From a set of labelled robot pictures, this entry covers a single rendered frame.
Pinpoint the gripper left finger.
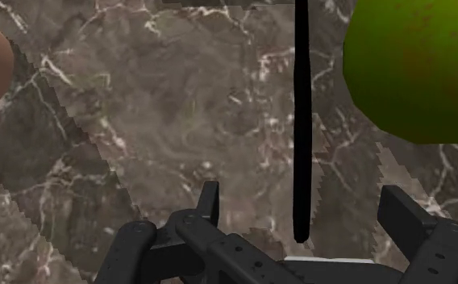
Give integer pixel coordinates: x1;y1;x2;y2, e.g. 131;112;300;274
94;180;305;284

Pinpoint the black slim utensil handle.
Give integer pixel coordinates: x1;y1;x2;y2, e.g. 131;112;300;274
293;0;314;244

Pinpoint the green apple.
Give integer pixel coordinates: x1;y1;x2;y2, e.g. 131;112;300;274
343;0;458;145

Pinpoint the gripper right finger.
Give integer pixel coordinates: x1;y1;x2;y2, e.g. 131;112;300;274
377;184;458;284

